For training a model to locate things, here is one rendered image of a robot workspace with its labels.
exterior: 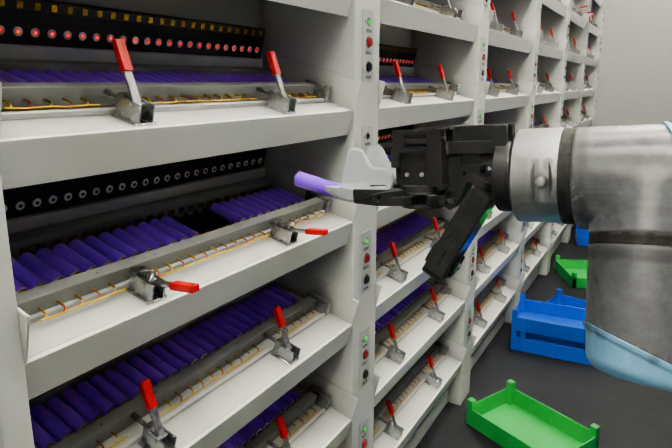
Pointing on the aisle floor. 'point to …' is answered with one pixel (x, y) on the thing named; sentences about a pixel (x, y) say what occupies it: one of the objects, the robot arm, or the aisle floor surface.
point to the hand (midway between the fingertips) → (341, 193)
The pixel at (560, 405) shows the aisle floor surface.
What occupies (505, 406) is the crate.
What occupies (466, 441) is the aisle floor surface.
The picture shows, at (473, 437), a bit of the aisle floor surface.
